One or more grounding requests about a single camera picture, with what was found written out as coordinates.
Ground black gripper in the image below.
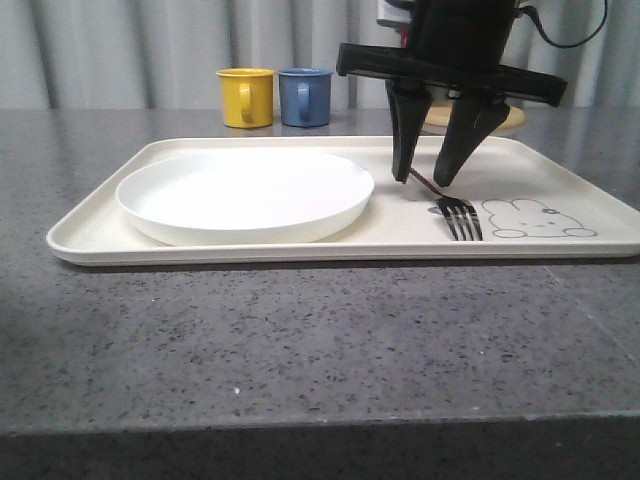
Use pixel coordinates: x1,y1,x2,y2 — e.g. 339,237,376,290
336,0,567,187

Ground silver metal fork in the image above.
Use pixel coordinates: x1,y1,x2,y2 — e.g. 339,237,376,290
409,167,483,241

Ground white round plate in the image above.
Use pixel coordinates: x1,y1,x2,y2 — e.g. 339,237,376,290
116,147,374,246

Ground wooden mug tree stand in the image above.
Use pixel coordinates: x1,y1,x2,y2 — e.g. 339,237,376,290
423,100,526,133

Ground cream rabbit serving tray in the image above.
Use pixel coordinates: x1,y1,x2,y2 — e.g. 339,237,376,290
47,136,639,266

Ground blue enamel mug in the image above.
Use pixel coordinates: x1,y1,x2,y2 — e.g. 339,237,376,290
278,68,333,128

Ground yellow enamel mug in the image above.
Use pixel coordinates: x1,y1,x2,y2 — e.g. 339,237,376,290
216,68,275,129

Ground black cable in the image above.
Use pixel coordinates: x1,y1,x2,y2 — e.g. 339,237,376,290
517,0,612,50

